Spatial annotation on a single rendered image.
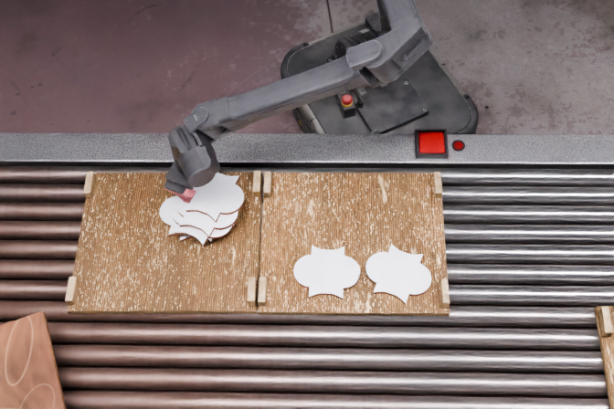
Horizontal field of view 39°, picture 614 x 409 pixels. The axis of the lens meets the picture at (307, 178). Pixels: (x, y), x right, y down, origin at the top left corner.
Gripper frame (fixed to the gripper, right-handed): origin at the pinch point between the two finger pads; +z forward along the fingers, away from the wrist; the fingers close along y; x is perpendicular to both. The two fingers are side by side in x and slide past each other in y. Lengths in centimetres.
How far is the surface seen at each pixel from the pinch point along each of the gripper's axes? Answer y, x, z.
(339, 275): -6.1, -37.4, 5.1
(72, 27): 99, 117, 99
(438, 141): 36, -47, 6
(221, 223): -5.9, -9.5, 1.1
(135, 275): -22.1, 4.4, 6.8
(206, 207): -4.1, -4.9, 0.1
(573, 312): 5, -87, 7
